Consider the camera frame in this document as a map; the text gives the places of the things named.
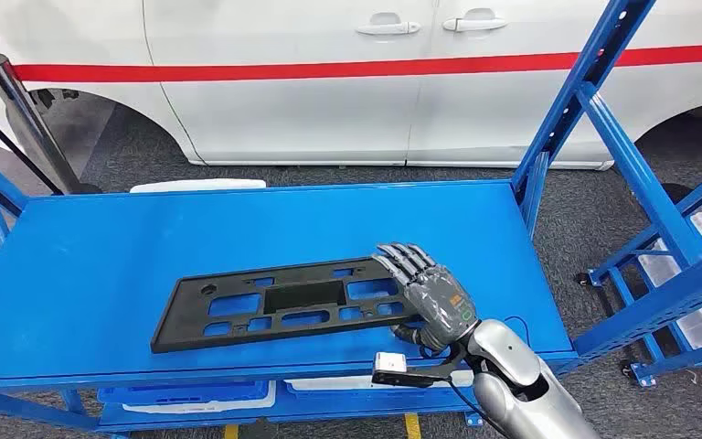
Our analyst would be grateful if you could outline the white plastic tray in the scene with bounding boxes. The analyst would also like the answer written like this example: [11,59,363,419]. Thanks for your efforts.
[129,177,268,195]

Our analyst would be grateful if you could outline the yellow floor tape outline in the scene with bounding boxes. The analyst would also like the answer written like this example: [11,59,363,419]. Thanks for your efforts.
[223,413,422,439]

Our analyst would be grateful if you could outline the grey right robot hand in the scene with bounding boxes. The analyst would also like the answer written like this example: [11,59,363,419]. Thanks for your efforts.
[372,241,479,354]

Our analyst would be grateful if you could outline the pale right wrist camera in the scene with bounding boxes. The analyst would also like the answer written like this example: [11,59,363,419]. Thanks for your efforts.
[371,351,411,387]

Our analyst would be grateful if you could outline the blue metal shelf rack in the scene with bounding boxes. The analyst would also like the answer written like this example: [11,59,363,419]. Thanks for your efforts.
[0,0,702,436]
[578,154,702,390]

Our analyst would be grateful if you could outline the black stanchion belt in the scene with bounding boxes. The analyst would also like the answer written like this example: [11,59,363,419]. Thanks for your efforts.
[0,93,65,197]

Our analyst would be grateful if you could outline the black stanchion post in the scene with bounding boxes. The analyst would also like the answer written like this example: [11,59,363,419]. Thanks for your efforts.
[0,51,104,197]

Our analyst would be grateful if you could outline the thin black cable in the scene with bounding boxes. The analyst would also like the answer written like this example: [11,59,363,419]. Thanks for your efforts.
[504,315,532,348]

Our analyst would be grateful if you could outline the white car with red stripe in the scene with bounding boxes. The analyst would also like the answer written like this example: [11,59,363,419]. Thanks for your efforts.
[0,0,702,171]

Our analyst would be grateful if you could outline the black plastic panel part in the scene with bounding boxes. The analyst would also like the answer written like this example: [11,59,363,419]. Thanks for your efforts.
[149,256,422,355]

